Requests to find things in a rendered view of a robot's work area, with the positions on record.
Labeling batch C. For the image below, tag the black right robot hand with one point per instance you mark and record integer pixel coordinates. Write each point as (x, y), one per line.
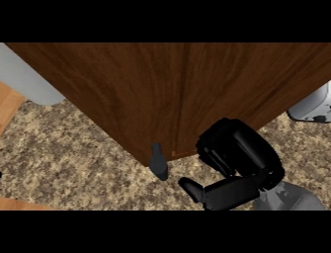
(241, 158)

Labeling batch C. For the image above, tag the brown wooden cabinet door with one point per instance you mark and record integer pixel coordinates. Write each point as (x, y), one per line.
(124, 85)

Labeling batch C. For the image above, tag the white toaster with black knobs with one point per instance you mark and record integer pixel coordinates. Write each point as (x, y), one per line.
(325, 102)

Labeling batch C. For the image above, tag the pale grey appliance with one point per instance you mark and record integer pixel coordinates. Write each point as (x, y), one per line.
(16, 74)

